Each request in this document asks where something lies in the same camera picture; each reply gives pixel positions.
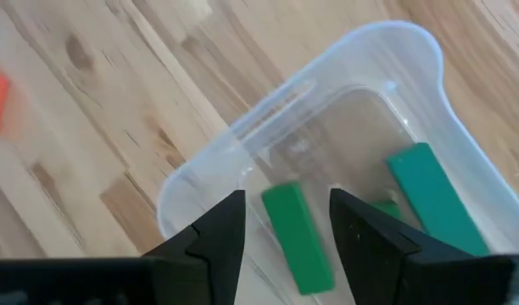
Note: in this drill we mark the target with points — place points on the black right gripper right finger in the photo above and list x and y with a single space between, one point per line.
378 271

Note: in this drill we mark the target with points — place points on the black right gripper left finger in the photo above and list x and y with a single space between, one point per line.
208 262

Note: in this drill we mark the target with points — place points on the green rectangular block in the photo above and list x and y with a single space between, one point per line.
297 245
386 209

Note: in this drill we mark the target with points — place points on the teal rectangular block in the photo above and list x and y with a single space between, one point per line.
433 199

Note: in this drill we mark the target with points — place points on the clear plastic bin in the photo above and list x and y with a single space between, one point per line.
348 127

